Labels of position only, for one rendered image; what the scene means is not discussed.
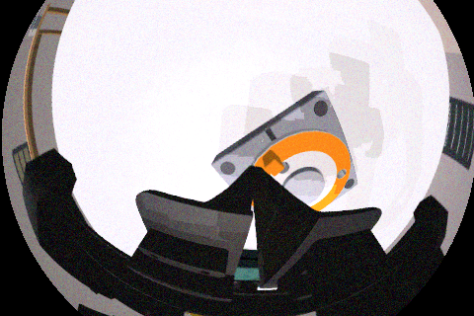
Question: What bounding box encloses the orange round plate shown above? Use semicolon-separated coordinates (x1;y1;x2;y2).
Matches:
252;127;352;210

